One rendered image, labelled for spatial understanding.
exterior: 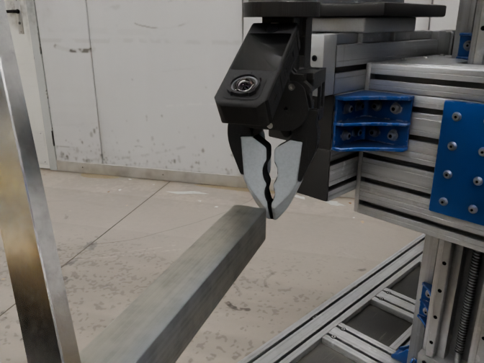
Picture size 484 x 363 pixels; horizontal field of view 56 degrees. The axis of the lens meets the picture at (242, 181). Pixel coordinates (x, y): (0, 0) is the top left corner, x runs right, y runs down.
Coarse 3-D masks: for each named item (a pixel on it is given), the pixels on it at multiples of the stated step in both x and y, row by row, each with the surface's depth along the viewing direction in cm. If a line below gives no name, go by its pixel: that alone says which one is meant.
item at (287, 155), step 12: (288, 144) 44; (300, 144) 43; (276, 156) 45; (288, 156) 44; (300, 156) 44; (288, 168) 44; (276, 180) 45; (288, 180) 45; (276, 192) 46; (288, 192) 45; (276, 204) 46; (288, 204) 46; (276, 216) 47
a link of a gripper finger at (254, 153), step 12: (252, 144) 45; (264, 144) 45; (252, 156) 45; (264, 156) 45; (252, 168) 46; (264, 168) 46; (252, 180) 46; (264, 180) 46; (252, 192) 47; (264, 192) 46; (264, 204) 47
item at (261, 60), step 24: (264, 24) 42; (288, 24) 41; (240, 48) 40; (264, 48) 39; (288, 48) 39; (240, 72) 38; (264, 72) 37; (288, 72) 39; (216, 96) 36; (240, 96) 35; (264, 96) 35; (240, 120) 36; (264, 120) 36
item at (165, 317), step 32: (224, 224) 36; (256, 224) 37; (192, 256) 31; (224, 256) 31; (160, 288) 28; (192, 288) 28; (224, 288) 32; (128, 320) 25; (160, 320) 25; (192, 320) 27; (96, 352) 22; (128, 352) 22; (160, 352) 24
